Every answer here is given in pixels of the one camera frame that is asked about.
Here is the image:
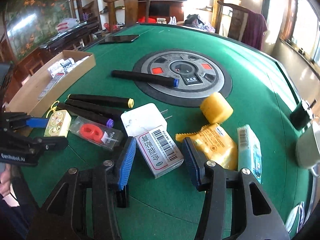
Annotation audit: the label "cream keychain case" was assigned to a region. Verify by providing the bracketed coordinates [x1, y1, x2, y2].
[44, 101, 72, 137]

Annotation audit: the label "yellow cracker packet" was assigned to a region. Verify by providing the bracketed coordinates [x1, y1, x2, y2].
[175, 124, 238, 170]

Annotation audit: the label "white barcode medicine box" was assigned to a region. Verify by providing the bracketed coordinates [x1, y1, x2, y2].
[135, 126, 184, 179]

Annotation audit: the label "black marker purple cap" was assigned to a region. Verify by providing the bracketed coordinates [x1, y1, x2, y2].
[57, 102, 114, 128]

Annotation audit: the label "light blue tissue pack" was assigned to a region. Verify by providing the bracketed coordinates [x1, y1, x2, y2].
[237, 125, 262, 183]

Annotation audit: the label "white power adapter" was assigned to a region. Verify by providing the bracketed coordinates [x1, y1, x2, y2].
[120, 103, 168, 137]

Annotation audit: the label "yellow round container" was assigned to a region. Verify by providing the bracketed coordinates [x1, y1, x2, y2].
[200, 92, 233, 124]

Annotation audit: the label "white blue medicine box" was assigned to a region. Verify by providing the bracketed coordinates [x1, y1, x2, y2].
[48, 58, 75, 78]

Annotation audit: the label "black marker yellow cap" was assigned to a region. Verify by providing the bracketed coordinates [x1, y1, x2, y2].
[67, 94, 135, 108]

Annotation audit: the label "black marker blue cap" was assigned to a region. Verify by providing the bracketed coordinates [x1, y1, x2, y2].
[111, 70, 179, 87]

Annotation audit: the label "grey red carton box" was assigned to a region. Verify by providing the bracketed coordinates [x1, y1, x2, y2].
[38, 73, 65, 101]

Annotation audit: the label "person left hand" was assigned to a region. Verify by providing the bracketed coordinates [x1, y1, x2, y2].
[0, 164, 11, 197]

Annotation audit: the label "cardboard box tray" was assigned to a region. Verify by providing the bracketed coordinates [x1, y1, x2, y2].
[5, 50, 97, 118]

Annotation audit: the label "black glass side table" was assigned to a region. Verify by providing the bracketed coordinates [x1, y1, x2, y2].
[39, 20, 99, 55]

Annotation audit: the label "round table centre control panel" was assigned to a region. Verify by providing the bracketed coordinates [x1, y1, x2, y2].
[132, 49, 233, 107]

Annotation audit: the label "white ceramic mug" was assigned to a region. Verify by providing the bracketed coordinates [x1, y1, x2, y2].
[295, 121, 320, 178]

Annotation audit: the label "dark green cylinder motor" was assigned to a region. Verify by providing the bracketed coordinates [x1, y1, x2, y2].
[289, 100, 314, 131]

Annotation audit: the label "black smartphone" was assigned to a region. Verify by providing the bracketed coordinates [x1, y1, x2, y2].
[99, 35, 140, 44]

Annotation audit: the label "wooden chair with purple cloth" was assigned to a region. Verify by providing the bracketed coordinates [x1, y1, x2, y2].
[216, 0, 268, 51]

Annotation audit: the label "purple cloth on chair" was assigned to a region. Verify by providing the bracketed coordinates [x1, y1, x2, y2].
[241, 11, 267, 50]

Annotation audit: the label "wooden armchair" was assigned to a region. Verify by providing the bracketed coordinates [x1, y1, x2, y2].
[103, 0, 151, 32]

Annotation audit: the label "purple frame eyeglasses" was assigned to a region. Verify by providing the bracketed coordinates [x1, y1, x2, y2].
[285, 202, 305, 233]

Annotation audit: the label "flower wall painting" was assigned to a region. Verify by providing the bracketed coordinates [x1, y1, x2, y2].
[4, 0, 72, 60]

